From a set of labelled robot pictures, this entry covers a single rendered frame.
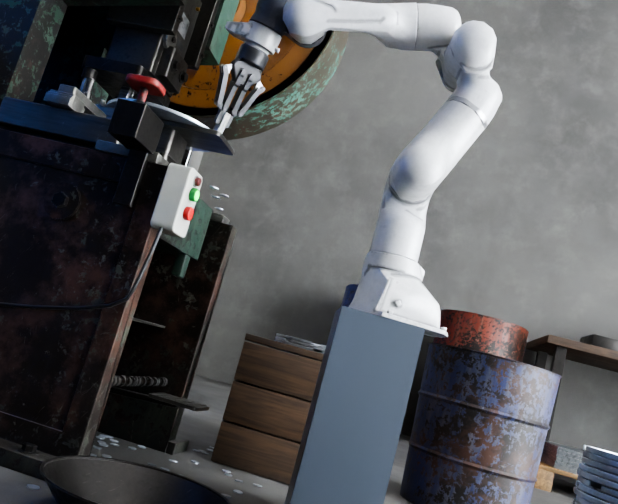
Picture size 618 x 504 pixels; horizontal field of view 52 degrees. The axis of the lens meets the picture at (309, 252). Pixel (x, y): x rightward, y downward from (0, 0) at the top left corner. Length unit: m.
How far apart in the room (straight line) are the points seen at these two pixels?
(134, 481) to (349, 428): 0.42
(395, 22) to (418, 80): 3.73
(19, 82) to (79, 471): 0.92
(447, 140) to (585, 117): 3.89
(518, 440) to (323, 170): 3.42
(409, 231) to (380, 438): 0.44
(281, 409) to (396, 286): 0.55
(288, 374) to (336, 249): 3.17
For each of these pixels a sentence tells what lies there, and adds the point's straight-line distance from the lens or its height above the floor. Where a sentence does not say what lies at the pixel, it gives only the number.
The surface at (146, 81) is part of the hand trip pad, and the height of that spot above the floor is 0.75.
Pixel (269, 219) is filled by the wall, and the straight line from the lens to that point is 5.00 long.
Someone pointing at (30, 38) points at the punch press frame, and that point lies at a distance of 1.70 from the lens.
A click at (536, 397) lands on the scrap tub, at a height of 0.39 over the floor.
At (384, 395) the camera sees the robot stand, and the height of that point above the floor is 0.30.
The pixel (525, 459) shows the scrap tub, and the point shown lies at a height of 0.22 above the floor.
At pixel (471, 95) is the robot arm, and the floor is 0.99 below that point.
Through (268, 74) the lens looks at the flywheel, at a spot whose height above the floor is 1.12.
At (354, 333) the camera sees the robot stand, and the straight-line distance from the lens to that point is 1.32.
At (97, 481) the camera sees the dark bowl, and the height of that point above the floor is 0.04.
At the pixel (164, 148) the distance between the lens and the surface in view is 1.58.
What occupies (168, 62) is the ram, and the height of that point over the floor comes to 0.93.
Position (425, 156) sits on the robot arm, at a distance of 1.37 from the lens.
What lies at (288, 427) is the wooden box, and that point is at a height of 0.14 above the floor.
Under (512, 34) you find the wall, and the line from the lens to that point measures 5.52.
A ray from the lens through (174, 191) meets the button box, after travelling 1.28.
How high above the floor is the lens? 0.32
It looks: 9 degrees up
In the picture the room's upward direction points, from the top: 15 degrees clockwise
